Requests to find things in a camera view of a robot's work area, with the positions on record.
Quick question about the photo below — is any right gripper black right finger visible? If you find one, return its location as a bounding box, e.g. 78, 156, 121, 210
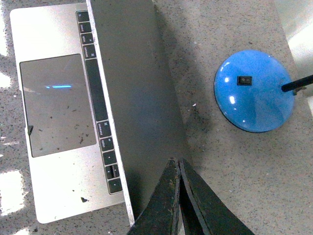
179, 159, 254, 235

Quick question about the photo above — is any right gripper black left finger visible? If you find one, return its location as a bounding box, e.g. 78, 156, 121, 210
128, 158, 181, 235

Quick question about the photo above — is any silver laptop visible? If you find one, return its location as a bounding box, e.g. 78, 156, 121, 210
10, 0, 189, 224

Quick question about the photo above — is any blue desk lamp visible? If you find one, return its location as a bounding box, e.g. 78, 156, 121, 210
214, 49, 313, 133

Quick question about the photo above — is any white pleated curtain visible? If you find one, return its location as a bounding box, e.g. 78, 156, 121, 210
274, 0, 313, 75

